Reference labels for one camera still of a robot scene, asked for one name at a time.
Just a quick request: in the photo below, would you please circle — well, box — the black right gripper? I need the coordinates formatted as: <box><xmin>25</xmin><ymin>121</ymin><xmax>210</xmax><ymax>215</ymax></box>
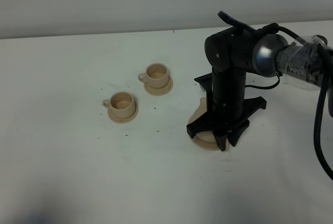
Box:
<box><xmin>187</xmin><ymin>68</ymin><xmax>267</xmax><ymax>152</ymax></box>

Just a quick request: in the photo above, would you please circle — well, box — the beige ceramic teapot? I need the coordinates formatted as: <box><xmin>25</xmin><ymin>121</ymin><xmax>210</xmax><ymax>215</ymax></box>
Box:
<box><xmin>188</xmin><ymin>97</ymin><xmax>216</xmax><ymax>144</ymax></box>

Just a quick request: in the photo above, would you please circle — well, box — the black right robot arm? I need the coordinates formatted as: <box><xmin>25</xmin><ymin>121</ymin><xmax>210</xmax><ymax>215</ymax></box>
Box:
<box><xmin>187</xmin><ymin>11</ymin><xmax>332</xmax><ymax>151</ymax></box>

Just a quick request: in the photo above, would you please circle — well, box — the large beige teapot saucer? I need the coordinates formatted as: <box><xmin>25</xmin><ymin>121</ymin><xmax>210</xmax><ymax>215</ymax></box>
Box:
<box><xmin>192</xmin><ymin>131</ymin><xmax>220</xmax><ymax>151</ymax></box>

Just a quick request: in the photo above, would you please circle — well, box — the far beige cup saucer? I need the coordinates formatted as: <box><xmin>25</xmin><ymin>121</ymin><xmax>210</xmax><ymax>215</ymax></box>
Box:
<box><xmin>144</xmin><ymin>77</ymin><xmax>173</xmax><ymax>96</ymax></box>

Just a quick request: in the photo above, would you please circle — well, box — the beige cup saucer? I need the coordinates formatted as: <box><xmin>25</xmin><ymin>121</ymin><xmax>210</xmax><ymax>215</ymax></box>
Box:
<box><xmin>144</xmin><ymin>77</ymin><xmax>173</xmax><ymax>96</ymax></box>
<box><xmin>107</xmin><ymin>103</ymin><xmax>138</xmax><ymax>123</ymax></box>

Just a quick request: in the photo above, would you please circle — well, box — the far beige teacup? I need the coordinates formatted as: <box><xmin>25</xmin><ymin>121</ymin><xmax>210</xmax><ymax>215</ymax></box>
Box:
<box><xmin>138</xmin><ymin>63</ymin><xmax>169</xmax><ymax>89</ymax></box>

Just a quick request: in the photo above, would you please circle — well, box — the beige teacup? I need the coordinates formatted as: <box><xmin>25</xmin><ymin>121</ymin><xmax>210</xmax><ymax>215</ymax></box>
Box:
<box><xmin>102</xmin><ymin>91</ymin><xmax>135</xmax><ymax>118</ymax></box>
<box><xmin>138</xmin><ymin>63</ymin><xmax>169</xmax><ymax>89</ymax></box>

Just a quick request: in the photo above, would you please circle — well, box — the near beige cup saucer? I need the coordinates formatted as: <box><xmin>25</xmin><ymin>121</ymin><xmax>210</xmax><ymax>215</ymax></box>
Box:
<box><xmin>107</xmin><ymin>103</ymin><xmax>138</xmax><ymax>123</ymax></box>

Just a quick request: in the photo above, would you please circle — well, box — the near beige teacup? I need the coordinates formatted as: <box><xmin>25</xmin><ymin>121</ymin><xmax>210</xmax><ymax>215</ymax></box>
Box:
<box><xmin>102</xmin><ymin>91</ymin><xmax>135</xmax><ymax>118</ymax></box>

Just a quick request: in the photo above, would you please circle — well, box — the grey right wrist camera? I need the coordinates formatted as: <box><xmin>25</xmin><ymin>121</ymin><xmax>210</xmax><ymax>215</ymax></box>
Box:
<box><xmin>198</xmin><ymin>81</ymin><xmax>209</xmax><ymax>92</ymax></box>

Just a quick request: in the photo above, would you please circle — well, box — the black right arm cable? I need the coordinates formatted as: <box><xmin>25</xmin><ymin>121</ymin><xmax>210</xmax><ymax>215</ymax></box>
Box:
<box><xmin>261</xmin><ymin>22</ymin><xmax>333</xmax><ymax>183</ymax></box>

